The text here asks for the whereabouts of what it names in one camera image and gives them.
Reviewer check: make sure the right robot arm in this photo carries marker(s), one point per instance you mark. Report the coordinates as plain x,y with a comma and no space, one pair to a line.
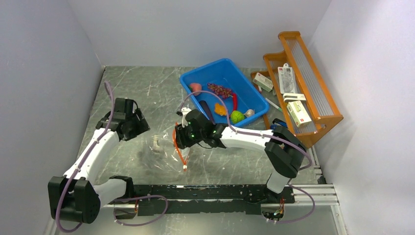
283,149

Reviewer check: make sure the blue plastic bin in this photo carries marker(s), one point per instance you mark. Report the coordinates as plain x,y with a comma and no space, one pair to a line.
223,85

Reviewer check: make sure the blue stapler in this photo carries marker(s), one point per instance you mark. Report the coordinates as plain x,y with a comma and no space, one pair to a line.
279,122

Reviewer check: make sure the pink fake peach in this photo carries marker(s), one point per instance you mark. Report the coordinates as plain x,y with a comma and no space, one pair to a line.
195,88

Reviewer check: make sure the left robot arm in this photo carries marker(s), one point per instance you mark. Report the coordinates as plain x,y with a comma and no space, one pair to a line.
74,196

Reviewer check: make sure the clear zip bag red seal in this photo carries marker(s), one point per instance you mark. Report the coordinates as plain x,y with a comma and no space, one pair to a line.
172,159

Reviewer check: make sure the green fake pepper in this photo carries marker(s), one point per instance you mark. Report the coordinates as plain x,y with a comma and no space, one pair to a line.
236,117

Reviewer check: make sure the purple fake eggplant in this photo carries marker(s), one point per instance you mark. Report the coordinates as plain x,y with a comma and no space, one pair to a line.
207,110

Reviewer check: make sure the black aluminium base frame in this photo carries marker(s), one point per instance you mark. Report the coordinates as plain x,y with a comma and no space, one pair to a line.
175,199

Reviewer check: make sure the red fake grapes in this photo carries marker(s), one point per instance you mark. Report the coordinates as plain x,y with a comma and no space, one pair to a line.
220,90

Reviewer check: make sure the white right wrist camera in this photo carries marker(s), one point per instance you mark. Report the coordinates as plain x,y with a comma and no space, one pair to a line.
183,112

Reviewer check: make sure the white green pen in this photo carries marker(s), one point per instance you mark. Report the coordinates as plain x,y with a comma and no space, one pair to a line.
273,104

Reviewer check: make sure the white green small box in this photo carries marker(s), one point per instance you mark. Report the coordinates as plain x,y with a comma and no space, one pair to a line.
263,82

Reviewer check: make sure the white flat box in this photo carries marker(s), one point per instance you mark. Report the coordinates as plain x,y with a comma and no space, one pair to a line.
292,97

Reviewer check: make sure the clear blister pack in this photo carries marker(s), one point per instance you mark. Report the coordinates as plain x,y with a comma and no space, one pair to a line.
287,82

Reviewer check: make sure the orange fake carrot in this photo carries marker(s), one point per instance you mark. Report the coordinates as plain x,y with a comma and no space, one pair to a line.
220,110

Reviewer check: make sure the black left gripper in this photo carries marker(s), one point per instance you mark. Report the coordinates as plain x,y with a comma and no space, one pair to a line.
142,125

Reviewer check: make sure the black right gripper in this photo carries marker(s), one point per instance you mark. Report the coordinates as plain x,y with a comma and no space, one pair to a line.
181,142

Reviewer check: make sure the orange wooden rack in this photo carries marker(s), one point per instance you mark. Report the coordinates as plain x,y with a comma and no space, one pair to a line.
319,103

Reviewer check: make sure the red fake chili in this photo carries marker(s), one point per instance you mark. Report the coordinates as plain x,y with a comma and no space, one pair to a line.
235,101

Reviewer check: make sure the white red large box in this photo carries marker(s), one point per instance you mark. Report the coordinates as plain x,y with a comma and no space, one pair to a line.
298,113

